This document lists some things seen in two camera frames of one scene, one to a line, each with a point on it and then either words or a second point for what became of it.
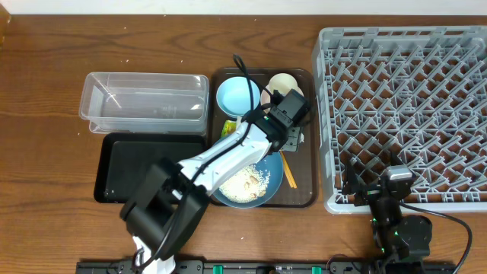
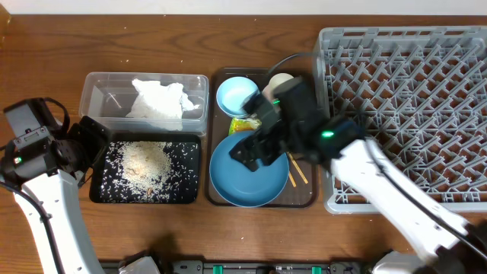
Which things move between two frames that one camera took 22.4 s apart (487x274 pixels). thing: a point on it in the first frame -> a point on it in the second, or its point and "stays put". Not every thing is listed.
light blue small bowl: [233, 96] stays put
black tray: [123, 157] stays put
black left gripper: [300, 139] -> [96, 137]
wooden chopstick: [292, 182] -> [298, 168]
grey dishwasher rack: [418, 93] stays put
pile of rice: [247, 185] -> [144, 166]
